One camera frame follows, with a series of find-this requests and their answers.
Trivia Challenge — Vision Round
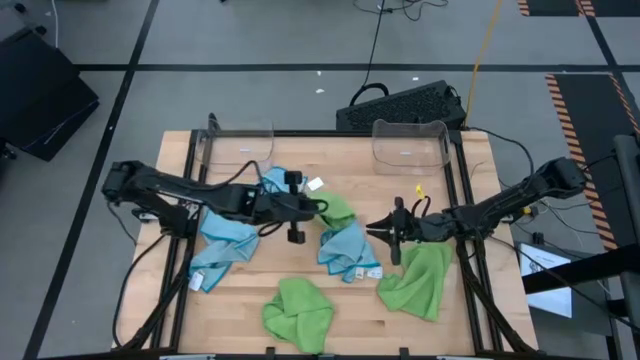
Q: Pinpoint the white lit monitor screen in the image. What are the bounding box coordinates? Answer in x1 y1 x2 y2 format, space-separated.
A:
518 241 575 320

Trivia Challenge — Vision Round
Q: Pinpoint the blue microfiber towel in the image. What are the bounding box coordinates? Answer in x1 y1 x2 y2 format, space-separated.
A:
257 166 325 197
188 207 261 294
317 219 384 284

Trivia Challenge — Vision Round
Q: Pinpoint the black perforated computer case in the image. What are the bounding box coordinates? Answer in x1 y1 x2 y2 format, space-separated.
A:
335 79 468 132

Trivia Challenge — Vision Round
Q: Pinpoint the large black flat case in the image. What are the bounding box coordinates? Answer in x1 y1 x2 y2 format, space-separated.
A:
0 24 101 162

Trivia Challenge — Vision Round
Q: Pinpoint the black equipment stand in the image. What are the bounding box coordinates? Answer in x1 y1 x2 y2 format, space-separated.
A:
522 133 640 360

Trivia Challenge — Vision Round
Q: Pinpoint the clear plastic basket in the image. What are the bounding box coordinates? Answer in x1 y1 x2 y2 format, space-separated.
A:
371 118 451 177
194 117 275 175

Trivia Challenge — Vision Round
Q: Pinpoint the black orange-striped floor mat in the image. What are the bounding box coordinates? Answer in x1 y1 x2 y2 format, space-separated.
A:
543 72 640 252
517 0 640 18

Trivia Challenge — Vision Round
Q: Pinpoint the black left base cable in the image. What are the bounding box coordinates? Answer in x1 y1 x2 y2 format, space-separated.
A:
102 199 169 349

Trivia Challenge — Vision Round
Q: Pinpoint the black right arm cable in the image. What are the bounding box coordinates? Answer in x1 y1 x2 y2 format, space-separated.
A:
465 125 535 176

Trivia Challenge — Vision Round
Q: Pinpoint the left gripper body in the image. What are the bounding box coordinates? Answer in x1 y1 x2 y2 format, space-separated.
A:
247 183 301 226

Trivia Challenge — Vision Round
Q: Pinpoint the yellow cable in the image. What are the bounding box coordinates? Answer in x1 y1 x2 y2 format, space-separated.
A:
462 0 504 129

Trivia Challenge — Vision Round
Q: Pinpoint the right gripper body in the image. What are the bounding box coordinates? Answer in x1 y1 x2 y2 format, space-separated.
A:
390 195 454 267

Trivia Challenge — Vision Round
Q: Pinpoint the silver mounting plate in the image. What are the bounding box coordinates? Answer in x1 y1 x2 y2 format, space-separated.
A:
133 208 167 223

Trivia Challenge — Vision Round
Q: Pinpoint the black floor cable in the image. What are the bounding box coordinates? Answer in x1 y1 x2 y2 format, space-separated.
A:
348 0 449 107

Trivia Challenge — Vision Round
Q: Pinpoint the black aluminium table frame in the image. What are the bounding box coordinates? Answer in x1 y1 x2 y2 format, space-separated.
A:
112 113 539 360

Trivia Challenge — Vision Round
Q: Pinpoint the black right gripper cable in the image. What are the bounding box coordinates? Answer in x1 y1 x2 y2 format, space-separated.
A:
409 194 434 219

